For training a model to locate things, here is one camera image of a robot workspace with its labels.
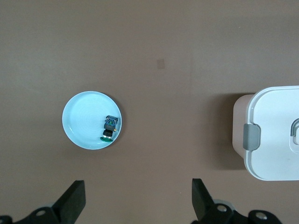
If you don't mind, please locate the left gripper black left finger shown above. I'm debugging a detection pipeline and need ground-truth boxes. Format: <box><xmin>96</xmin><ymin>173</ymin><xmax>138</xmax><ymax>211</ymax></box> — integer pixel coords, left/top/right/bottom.
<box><xmin>0</xmin><ymin>179</ymin><xmax>86</xmax><ymax>224</ymax></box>

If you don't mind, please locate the black blue small component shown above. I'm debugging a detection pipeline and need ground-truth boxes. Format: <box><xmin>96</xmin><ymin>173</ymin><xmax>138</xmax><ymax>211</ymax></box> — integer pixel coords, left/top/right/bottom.
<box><xmin>99</xmin><ymin>114</ymin><xmax>119</xmax><ymax>142</ymax></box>

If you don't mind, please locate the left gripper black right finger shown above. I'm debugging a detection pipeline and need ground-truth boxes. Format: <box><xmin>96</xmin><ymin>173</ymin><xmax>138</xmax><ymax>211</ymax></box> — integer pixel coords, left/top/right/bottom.
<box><xmin>191</xmin><ymin>178</ymin><xmax>285</xmax><ymax>224</ymax></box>

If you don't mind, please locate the light blue round plate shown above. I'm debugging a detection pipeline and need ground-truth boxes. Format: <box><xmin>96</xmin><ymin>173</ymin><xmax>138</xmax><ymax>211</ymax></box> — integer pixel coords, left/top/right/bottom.
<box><xmin>62</xmin><ymin>91</ymin><xmax>125</xmax><ymax>150</ymax></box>

